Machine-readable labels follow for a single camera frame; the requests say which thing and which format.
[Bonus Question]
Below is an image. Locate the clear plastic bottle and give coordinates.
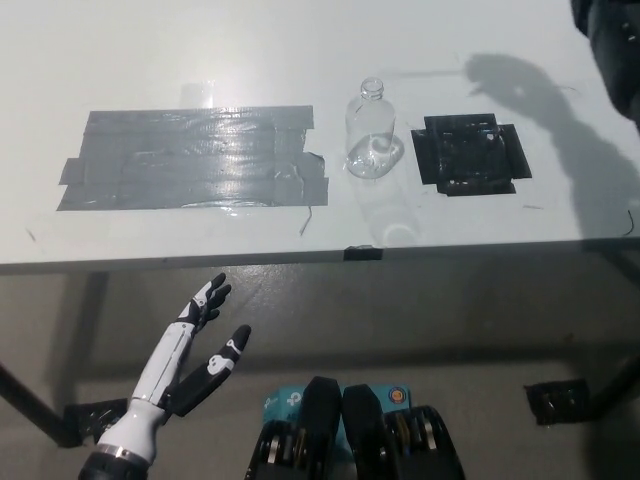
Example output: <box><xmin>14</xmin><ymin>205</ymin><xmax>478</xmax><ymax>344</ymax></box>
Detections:
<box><xmin>343</xmin><ymin>77</ymin><xmax>405</xmax><ymax>180</ymax></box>

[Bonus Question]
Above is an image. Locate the grey duct tape patch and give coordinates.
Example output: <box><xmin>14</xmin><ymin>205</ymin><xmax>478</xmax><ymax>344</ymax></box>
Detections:
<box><xmin>55</xmin><ymin>104</ymin><xmax>330</xmax><ymax>212</ymax></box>

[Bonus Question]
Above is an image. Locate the black diagonal table leg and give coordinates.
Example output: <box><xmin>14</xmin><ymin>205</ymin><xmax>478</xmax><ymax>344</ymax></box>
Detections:
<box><xmin>0</xmin><ymin>359</ymin><xmax>76</xmax><ymax>449</ymax></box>
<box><xmin>597</xmin><ymin>342</ymin><xmax>640</xmax><ymax>404</ymax></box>

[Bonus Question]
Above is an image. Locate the small black tape piece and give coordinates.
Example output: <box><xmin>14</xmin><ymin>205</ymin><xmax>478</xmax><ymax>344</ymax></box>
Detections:
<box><xmin>343</xmin><ymin>244</ymin><xmax>384</xmax><ymax>262</ymax></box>

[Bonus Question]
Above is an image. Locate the white and black left hand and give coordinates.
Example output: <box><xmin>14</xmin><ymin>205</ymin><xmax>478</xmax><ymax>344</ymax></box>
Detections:
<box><xmin>130</xmin><ymin>273</ymin><xmax>253</xmax><ymax>417</ymax></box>

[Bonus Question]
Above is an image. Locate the grey upright table leg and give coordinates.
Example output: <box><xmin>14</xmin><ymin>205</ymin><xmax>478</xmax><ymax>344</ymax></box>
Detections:
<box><xmin>72</xmin><ymin>272</ymin><xmax>111</xmax><ymax>371</ymax></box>

